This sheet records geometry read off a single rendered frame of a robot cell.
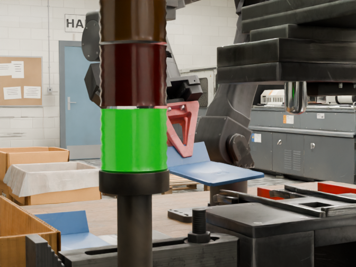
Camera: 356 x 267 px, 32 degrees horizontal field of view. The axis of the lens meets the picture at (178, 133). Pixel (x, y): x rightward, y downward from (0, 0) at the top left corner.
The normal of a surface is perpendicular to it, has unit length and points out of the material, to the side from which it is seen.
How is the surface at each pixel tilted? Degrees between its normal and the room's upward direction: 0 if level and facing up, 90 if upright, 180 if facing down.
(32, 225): 90
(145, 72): 76
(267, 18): 90
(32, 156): 87
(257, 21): 90
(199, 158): 62
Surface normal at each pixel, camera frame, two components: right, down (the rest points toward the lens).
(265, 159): -0.91, 0.03
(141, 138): 0.27, -0.19
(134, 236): 0.09, 0.05
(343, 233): 0.47, 0.04
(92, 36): -0.78, 0.01
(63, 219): 0.39, -0.46
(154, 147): 0.61, -0.21
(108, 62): -0.67, -0.20
